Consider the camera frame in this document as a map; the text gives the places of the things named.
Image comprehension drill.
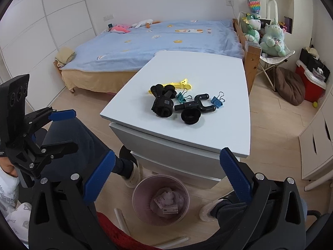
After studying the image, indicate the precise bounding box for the pink tissue packet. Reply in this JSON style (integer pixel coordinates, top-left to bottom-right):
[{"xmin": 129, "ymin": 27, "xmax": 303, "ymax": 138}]
[{"xmin": 154, "ymin": 191, "xmax": 175, "ymax": 209}]

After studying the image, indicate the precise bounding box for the green dragon plush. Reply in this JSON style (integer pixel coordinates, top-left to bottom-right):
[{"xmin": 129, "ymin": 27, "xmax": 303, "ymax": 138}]
[{"xmin": 242, "ymin": 13, "xmax": 261, "ymax": 44}]

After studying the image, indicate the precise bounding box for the red cooler box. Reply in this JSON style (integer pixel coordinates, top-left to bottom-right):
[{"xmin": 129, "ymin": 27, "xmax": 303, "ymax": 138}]
[{"xmin": 295, "ymin": 60, "xmax": 326, "ymax": 103}]

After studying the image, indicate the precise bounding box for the blue binder clip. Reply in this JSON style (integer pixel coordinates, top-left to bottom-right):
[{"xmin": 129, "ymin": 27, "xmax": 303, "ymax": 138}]
[{"xmin": 211, "ymin": 91, "xmax": 225, "ymax": 108}]

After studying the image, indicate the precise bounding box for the black Y-shaped massager head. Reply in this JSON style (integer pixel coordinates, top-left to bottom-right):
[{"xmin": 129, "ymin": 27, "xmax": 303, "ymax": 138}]
[{"xmin": 174, "ymin": 94, "xmax": 216, "ymax": 113}]

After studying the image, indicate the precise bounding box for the black camera module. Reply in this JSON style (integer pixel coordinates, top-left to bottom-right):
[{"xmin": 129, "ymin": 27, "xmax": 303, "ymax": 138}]
[{"xmin": 1, "ymin": 74, "xmax": 29, "ymax": 147}]

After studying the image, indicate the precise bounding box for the black storage bag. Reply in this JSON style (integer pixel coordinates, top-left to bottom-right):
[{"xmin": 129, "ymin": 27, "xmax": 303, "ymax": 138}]
[{"xmin": 299, "ymin": 48, "xmax": 330, "ymax": 83}]

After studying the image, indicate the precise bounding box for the white wall shelf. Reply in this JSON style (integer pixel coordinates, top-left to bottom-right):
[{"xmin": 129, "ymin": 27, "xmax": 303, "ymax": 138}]
[{"xmin": 262, "ymin": 0, "xmax": 296, "ymax": 35}]

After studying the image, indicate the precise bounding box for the red office chair seat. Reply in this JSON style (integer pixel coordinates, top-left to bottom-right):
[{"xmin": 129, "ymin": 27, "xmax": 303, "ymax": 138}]
[{"xmin": 97, "ymin": 212, "xmax": 157, "ymax": 250}]

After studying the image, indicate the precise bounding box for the teal binder clip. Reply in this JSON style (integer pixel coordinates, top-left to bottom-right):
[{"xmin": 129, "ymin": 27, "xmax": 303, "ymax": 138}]
[{"xmin": 176, "ymin": 88, "xmax": 193, "ymax": 104}]

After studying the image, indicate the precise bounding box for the brown bean bag cushion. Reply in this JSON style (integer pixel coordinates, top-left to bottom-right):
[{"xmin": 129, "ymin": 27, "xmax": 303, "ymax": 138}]
[{"xmin": 274, "ymin": 67, "xmax": 305, "ymax": 106}]

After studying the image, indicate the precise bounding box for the beige folded blanket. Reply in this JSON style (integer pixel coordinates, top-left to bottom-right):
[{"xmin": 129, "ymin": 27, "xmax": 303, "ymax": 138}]
[{"xmin": 55, "ymin": 47, "xmax": 76, "ymax": 68}]

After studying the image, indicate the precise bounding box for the mint unicorn plush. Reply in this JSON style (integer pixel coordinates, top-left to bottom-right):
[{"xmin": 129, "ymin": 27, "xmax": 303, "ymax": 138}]
[{"xmin": 260, "ymin": 19, "xmax": 286, "ymax": 57}]

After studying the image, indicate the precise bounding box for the pink shark plush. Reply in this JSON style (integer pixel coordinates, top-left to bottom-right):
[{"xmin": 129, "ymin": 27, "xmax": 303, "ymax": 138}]
[{"xmin": 108, "ymin": 25, "xmax": 131, "ymax": 34}]

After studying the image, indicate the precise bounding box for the white folding chair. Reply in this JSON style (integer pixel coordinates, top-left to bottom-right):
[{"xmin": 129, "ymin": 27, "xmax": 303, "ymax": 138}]
[{"xmin": 256, "ymin": 50, "xmax": 295, "ymax": 91}]

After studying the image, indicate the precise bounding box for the bed with blue blanket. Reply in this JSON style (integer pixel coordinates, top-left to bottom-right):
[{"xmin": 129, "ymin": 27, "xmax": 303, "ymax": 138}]
[{"xmin": 58, "ymin": 20, "xmax": 245, "ymax": 94}]

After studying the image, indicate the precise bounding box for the white nightstand with drawers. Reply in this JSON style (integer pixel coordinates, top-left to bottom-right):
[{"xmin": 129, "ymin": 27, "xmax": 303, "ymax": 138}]
[{"xmin": 101, "ymin": 51, "xmax": 251, "ymax": 189}]

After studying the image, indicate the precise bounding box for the pink trash bin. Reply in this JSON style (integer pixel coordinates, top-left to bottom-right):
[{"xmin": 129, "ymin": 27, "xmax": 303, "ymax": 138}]
[{"xmin": 132, "ymin": 174, "xmax": 190, "ymax": 226}]

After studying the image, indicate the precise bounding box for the yellow plastic hair clip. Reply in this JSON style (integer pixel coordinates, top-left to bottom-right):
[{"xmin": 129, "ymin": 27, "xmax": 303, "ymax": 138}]
[{"xmin": 148, "ymin": 79, "xmax": 193, "ymax": 94}]

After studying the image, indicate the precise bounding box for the white drawer unit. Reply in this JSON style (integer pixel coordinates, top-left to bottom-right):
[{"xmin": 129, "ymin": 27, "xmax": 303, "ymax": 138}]
[{"xmin": 299, "ymin": 91, "xmax": 333, "ymax": 180}]

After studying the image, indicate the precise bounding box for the white right slipper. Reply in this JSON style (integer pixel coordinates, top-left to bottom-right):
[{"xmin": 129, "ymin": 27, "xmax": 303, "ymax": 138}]
[{"xmin": 118, "ymin": 145, "xmax": 142, "ymax": 189}]

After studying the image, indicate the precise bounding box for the white goose plush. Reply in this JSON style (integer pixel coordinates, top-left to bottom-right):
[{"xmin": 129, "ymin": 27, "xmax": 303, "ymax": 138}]
[{"xmin": 130, "ymin": 19, "xmax": 154, "ymax": 29}]

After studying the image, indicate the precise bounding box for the black round cap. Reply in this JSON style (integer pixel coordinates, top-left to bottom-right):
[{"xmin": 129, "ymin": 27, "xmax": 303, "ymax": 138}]
[{"xmin": 181, "ymin": 108, "xmax": 201, "ymax": 125}]

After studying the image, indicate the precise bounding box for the cream paper carton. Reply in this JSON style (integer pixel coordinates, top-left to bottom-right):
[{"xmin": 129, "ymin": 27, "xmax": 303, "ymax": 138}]
[{"xmin": 160, "ymin": 205, "xmax": 178, "ymax": 215}]

